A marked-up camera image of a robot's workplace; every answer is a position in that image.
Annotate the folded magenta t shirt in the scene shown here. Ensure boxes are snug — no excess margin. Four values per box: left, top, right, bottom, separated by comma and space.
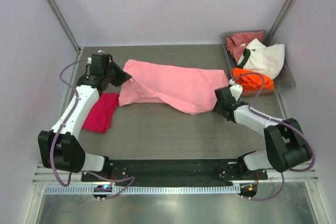
82, 93, 119, 134

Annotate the aluminium front rail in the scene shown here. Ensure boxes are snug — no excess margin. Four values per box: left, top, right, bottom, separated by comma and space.
32, 164, 319, 185

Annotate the left aluminium frame post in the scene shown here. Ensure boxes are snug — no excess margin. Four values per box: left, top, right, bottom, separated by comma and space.
31, 0, 82, 54

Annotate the aluminium frame post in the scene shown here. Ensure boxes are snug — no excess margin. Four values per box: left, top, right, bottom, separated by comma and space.
269, 0, 295, 37
31, 0, 82, 54

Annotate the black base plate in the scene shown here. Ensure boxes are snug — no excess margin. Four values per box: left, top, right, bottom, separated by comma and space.
95, 159, 268, 187

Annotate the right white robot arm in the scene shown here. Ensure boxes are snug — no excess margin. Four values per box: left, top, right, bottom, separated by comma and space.
213, 84, 314, 180

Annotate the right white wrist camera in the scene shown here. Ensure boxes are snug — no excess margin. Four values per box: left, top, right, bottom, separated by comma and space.
229, 79, 243, 102

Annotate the grey plastic tray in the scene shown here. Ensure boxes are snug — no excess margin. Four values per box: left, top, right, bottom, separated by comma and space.
220, 30, 296, 95

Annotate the right aluminium frame post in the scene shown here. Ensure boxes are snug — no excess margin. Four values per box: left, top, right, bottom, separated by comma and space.
269, 0, 295, 37

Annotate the dusty rose t shirt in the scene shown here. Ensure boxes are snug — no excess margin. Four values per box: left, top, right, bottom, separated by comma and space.
226, 30, 264, 62

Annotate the white slotted cable duct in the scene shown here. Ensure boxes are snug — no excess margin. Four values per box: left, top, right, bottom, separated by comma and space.
44, 184, 240, 195

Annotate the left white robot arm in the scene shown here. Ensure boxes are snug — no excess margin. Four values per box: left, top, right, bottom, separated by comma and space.
38, 52, 131, 182

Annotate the light pink t shirt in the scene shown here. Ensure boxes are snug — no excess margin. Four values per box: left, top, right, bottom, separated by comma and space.
119, 59, 228, 115

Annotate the white t shirt green collar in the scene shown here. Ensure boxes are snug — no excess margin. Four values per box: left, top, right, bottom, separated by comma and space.
237, 38, 285, 80

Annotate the orange t shirt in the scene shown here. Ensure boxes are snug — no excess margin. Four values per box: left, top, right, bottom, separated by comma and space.
232, 68, 274, 91

